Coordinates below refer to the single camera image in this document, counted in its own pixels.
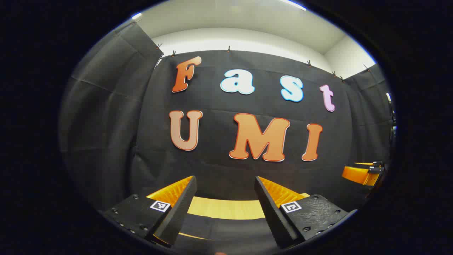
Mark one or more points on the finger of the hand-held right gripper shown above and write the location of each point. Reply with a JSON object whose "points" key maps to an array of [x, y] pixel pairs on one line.
{"points": [[357, 175], [377, 163]]}

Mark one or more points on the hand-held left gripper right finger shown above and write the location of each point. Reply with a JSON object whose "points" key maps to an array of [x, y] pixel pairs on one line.
{"points": [[272, 212]]}

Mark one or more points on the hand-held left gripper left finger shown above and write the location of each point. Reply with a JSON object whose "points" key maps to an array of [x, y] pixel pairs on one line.
{"points": [[178, 212]]}

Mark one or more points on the black backdrop cloth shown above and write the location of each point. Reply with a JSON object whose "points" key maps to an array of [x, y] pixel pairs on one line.
{"points": [[219, 170]]}

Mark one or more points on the ceiling light strip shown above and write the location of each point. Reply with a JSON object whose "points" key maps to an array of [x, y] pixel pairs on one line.
{"points": [[293, 4], [136, 16]]}

